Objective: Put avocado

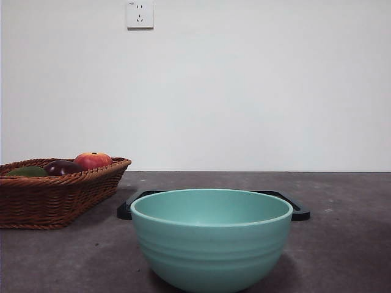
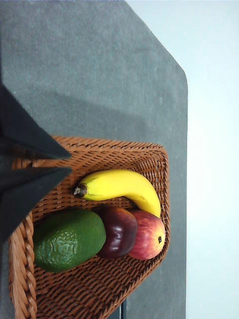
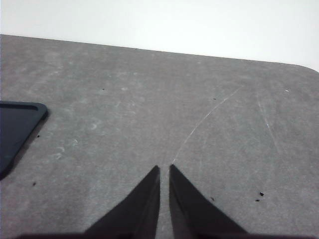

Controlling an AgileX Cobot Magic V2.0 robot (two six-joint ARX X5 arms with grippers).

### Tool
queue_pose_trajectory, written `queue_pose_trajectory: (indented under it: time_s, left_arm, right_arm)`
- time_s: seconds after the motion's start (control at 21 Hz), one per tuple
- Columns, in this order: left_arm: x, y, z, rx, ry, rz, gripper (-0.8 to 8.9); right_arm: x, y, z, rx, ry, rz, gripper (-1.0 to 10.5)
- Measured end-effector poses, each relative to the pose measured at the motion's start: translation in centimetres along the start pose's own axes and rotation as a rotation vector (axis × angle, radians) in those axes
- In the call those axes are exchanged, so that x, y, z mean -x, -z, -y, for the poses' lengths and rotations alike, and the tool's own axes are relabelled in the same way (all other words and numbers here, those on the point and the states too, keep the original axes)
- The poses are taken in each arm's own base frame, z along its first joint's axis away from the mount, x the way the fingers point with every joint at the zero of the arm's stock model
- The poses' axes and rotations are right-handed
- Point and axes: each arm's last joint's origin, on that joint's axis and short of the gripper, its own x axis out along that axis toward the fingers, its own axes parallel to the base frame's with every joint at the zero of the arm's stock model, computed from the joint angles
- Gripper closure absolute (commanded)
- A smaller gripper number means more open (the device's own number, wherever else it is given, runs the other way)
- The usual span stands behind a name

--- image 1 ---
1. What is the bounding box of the teal ribbed bowl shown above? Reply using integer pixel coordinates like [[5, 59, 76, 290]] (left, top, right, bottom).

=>
[[130, 188, 293, 293]]

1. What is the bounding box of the green avocado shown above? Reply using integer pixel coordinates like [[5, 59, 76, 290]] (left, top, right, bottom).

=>
[[5, 166, 49, 177]]

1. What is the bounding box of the dark rectangular tray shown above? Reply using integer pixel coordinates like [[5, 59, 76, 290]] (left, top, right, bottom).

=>
[[117, 189, 312, 222]]

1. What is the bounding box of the red apple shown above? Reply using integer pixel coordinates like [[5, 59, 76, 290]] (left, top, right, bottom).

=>
[[73, 151, 113, 170]]

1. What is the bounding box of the dark purple plum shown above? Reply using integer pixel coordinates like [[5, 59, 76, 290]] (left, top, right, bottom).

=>
[[43, 159, 85, 177]]

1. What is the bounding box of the brown wicker basket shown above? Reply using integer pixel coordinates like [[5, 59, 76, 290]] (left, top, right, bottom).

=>
[[0, 157, 132, 230]]

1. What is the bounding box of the white wall power socket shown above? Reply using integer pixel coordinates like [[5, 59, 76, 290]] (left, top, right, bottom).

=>
[[126, 0, 155, 31]]

